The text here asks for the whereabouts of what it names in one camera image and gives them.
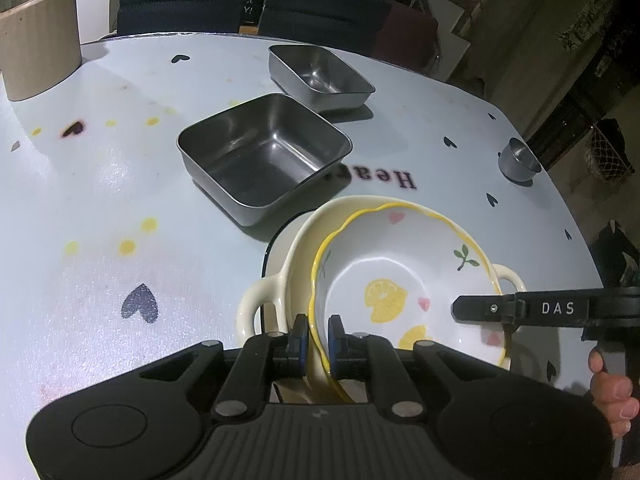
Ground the yellow-rimmed lemon bowl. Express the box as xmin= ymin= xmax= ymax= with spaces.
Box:
xmin=308 ymin=201 xmax=514 ymax=401

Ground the small steel square container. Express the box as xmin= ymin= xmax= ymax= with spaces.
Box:
xmin=268 ymin=44 xmax=375 ymax=113

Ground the beige thermos jug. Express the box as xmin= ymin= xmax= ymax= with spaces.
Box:
xmin=1 ymin=0 xmax=82 ymax=102

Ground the small round steel bowl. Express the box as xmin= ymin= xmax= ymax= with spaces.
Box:
xmin=498 ymin=138 xmax=542 ymax=183

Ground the right dark blue chair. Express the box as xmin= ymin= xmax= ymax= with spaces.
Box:
xmin=258 ymin=0 xmax=392 ymax=56

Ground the maroon chair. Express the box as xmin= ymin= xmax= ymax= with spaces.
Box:
xmin=372 ymin=2 xmax=439 ymax=75

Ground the black net basket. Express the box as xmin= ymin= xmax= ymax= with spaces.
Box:
xmin=584 ymin=117 xmax=636 ymax=184

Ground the person's right hand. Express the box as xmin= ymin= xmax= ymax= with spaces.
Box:
xmin=588 ymin=349 xmax=639 ymax=439

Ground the large steel square container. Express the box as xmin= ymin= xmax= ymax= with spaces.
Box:
xmin=177 ymin=93 xmax=352 ymax=228

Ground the white square ginkgo plate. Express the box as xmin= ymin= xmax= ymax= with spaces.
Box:
xmin=255 ymin=211 xmax=311 ymax=404

